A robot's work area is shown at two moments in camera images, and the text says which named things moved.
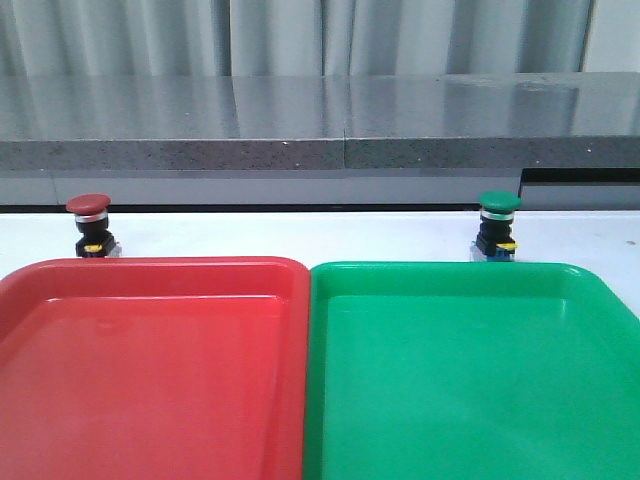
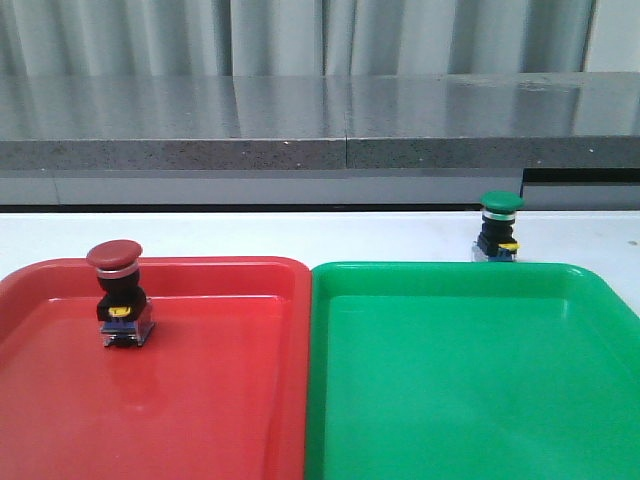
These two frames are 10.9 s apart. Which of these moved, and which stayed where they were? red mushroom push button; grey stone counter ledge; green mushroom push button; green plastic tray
Moved: red mushroom push button
Stayed: grey stone counter ledge; green plastic tray; green mushroom push button
